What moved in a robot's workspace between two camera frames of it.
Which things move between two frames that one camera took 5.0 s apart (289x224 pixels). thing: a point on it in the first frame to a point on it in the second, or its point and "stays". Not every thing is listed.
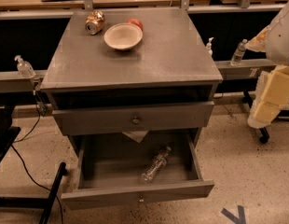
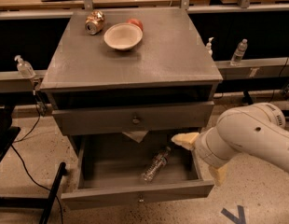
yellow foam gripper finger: [258, 42] to [218, 174]
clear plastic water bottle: [157, 165] stays
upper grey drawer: [147, 118] stays
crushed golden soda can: [94, 21] stays
